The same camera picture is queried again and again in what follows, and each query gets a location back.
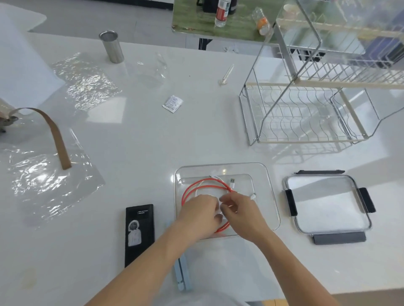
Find person's right hand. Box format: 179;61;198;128
220;193;273;244

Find person's left hand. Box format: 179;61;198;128
175;194;224;243

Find orange cable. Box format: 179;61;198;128
181;178;238;234

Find person's right forearm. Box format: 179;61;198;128
252;231;341;306

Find person's left forearm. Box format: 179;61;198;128
85;222;190;306

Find clear plastic container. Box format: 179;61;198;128
174;162;281;241

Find light blue folding stand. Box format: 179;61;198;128
166;222;192;292

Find black flat box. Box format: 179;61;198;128
124;204;155;269

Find clear lid with black clips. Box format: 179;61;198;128
282;170;377;245

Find white sachet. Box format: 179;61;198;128
162;95;184;113

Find wrapped white stick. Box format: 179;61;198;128
218;64;235;86

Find small clear plastic wrapper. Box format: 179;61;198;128
135;53;168;87

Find large clear plastic bag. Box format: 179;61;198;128
6;128;106;223

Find crinkled clear plastic bag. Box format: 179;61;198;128
51;52;123;111

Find green table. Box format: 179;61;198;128
172;0;286;43

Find steel cup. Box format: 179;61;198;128
99;30;125;64

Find orange label plastic bottle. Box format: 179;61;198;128
252;7;272;36

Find red label plastic bottle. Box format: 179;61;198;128
214;0;232;28

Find white cup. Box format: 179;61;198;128
283;4;301;20

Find dark blue boxes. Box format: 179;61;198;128
368;35;404;69

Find beige bag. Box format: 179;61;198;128
0;97;19;133

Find white sheet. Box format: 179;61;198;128
0;3;66;115

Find metal wire dish rack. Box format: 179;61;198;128
239;0;404;156

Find brown bag strap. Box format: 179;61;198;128
9;107;73;171

